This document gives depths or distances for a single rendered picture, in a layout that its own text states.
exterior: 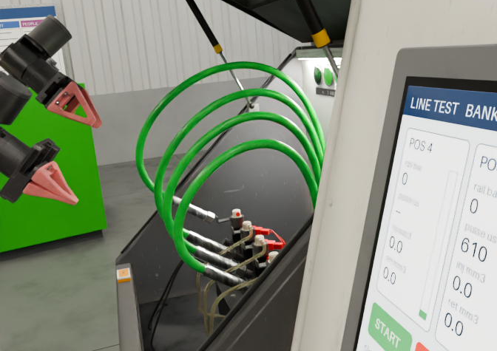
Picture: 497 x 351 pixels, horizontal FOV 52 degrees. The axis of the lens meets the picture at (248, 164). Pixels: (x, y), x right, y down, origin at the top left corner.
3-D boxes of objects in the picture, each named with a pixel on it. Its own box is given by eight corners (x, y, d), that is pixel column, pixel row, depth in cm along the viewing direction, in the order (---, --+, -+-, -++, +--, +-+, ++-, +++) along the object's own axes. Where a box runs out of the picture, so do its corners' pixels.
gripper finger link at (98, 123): (114, 114, 99) (78, 83, 99) (106, 108, 92) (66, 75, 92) (91, 140, 99) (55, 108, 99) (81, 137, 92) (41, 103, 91)
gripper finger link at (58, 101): (112, 112, 97) (74, 80, 97) (103, 107, 90) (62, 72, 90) (88, 139, 97) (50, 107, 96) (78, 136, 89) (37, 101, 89)
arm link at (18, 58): (1, 66, 96) (-8, 54, 90) (28, 41, 98) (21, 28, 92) (29, 89, 96) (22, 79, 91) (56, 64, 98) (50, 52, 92)
